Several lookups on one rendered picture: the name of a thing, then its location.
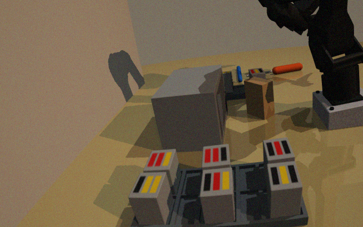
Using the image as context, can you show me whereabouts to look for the beige flat panel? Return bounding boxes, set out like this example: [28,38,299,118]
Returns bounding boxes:
[0,0,145,227]

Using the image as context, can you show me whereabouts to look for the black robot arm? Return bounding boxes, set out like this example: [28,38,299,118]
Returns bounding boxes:
[259,0,363,106]

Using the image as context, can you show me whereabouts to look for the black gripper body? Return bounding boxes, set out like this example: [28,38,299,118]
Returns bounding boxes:
[286,7,308,35]

